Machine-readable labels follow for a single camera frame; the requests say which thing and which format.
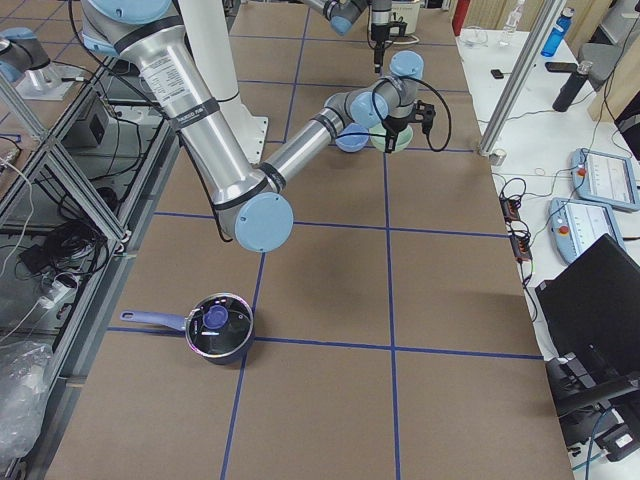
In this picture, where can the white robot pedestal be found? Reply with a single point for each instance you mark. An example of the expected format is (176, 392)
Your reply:
(208, 37)

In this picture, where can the blue bowl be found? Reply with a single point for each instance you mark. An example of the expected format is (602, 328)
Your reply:
(353, 138)

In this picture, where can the black thermos bottle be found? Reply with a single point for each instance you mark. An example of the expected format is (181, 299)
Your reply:
(578, 76)

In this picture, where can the blue teach pendant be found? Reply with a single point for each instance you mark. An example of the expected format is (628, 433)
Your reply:
(605, 178)
(577, 224)

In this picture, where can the orange black usb hub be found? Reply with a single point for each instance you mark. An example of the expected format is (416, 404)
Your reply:
(518, 231)

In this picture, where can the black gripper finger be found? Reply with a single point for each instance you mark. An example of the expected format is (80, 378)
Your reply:
(378, 58)
(390, 140)

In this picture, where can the near blue teach pendant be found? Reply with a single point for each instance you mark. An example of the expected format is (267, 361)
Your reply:
(577, 224)

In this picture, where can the red fire extinguisher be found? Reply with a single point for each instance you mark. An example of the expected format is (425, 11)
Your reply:
(459, 16)

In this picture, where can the aluminium frame post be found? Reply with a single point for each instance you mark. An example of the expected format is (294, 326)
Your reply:
(548, 14)

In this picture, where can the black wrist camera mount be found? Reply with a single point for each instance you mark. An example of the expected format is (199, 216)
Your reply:
(424, 114)
(397, 28)

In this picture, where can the black smartphone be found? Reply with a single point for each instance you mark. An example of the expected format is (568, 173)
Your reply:
(561, 67)

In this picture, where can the clear plastic bottle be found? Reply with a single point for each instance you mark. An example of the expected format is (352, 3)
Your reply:
(511, 23)

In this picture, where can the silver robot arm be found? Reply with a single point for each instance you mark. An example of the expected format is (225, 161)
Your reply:
(245, 198)
(343, 15)

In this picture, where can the crumpled clear plastic bag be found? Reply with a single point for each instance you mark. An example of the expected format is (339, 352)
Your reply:
(24, 395)

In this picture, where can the blue water bottle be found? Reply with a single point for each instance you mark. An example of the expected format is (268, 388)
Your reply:
(558, 32)

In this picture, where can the black laptop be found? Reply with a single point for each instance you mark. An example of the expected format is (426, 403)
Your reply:
(594, 302)

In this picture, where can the dark blue saucepan with lid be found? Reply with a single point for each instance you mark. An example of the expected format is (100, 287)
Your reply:
(220, 328)

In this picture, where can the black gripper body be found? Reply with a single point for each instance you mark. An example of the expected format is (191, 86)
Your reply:
(378, 36)
(393, 123)

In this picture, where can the green bowl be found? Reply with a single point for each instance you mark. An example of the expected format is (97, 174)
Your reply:
(378, 134)

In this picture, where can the far blue teach pendant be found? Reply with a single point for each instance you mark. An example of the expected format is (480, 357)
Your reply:
(605, 178)

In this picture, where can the white toaster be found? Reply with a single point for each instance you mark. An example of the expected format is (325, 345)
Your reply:
(409, 11)

